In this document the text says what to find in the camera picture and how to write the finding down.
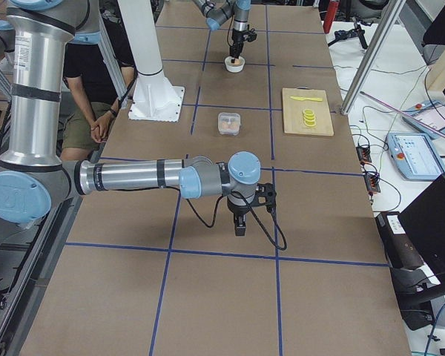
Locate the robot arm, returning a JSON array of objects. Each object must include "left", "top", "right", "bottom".
[
  {"left": 0, "top": 1, "right": 263, "bottom": 236},
  {"left": 193, "top": 0, "right": 257, "bottom": 63}
]

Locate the far blue teach pendant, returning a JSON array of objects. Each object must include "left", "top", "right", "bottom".
[{"left": 404, "top": 100, "right": 445, "bottom": 134}]

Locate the near blue teach pendant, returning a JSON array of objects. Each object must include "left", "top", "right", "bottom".
[{"left": 386, "top": 132, "right": 445, "bottom": 181}]

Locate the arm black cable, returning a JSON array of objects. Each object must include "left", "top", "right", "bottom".
[
  {"left": 177, "top": 185, "right": 288, "bottom": 252},
  {"left": 226, "top": 22, "right": 255, "bottom": 49}
]

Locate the clear plastic egg box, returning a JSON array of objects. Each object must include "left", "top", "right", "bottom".
[{"left": 217, "top": 112, "right": 241, "bottom": 136}]

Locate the metal reacher grabber stick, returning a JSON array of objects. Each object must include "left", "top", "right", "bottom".
[{"left": 360, "top": 90, "right": 445, "bottom": 164}]

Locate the white camera mast pedestal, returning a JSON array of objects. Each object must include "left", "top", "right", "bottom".
[{"left": 118, "top": 0, "right": 185, "bottom": 122}]

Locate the bamboo cutting board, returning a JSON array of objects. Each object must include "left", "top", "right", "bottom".
[{"left": 282, "top": 88, "right": 334, "bottom": 136}]

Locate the seated person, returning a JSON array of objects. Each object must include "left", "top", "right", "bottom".
[{"left": 60, "top": 18, "right": 139, "bottom": 162}]

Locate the aluminium frame post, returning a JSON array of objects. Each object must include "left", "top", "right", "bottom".
[{"left": 340, "top": 0, "right": 406, "bottom": 115}]

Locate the black desktop box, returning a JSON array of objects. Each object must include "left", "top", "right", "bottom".
[{"left": 375, "top": 211, "right": 423, "bottom": 271}]

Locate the black computer monitor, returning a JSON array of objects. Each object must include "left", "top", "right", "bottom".
[{"left": 398, "top": 174, "right": 445, "bottom": 273}]

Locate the yellow plastic knife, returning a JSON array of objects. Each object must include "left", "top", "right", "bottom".
[{"left": 289, "top": 96, "right": 323, "bottom": 102}]

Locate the blue teach pendant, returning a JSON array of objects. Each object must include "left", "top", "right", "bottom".
[
  {"left": 386, "top": 132, "right": 445, "bottom": 181},
  {"left": 404, "top": 100, "right": 445, "bottom": 134}
]

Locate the white bowl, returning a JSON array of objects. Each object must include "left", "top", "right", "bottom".
[{"left": 224, "top": 56, "right": 245, "bottom": 73}]

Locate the black tripod bar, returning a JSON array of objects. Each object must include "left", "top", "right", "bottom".
[{"left": 328, "top": 16, "right": 373, "bottom": 50}]

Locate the lemon slice four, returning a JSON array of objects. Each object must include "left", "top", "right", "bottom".
[{"left": 304, "top": 121, "right": 317, "bottom": 128}]

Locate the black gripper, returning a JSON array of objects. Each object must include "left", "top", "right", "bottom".
[
  {"left": 227, "top": 202, "right": 250, "bottom": 237},
  {"left": 230, "top": 30, "right": 244, "bottom": 59}
]

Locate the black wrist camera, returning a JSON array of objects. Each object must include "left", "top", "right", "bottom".
[
  {"left": 243, "top": 28, "right": 257, "bottom": 42},
  {"left": 251, "top": 183, "right": 277, "bottom": 214}
]

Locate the red cylinder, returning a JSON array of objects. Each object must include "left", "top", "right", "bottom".
[{"left": 324, "top": 0, "right": 339, "bottom": 24}]

